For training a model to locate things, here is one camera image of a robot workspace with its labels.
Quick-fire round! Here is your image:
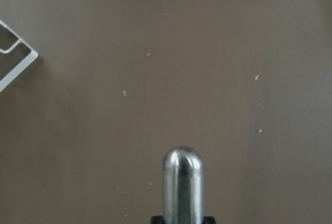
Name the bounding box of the white wire cup rack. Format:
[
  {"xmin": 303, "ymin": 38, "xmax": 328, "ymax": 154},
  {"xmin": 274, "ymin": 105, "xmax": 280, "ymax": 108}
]
[{"xmin": 1, "ymin": 21, "xmax": 39, "ymax": 92}]

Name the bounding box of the steel muddler black tip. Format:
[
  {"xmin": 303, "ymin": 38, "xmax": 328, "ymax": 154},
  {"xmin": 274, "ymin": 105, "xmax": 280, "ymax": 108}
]
[{"xmin": 162, "ymin": 146, "xmax": 204, "ymax": 223}]

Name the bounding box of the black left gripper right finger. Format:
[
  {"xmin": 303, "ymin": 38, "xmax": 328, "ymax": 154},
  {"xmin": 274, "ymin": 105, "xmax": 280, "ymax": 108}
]
[{"xmin": 203, "ymin": 216, "xmax": 216, "ymax": 224}]

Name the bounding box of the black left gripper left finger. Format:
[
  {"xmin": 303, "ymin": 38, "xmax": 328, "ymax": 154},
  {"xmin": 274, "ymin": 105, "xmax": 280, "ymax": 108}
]
[{"xmin": 150, "ymin": 216, "xmax": 164, "ymax": 224}]

